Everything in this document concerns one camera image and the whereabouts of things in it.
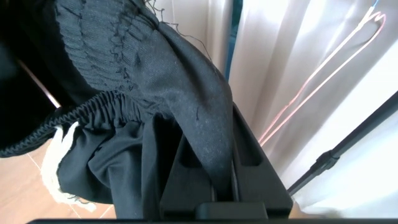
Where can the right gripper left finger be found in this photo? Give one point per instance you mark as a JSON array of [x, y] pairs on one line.
[[186, 189]]

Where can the pink clothes hanger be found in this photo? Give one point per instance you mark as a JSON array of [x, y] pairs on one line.
[[263, 140], [40, 85]]

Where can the black shorts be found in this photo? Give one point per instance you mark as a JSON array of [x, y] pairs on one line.
[[174, 77]]

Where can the black clothes rack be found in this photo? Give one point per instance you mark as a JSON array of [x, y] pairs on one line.
[[326, 158]]

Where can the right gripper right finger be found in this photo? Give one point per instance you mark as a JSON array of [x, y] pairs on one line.
[[258, 186]]

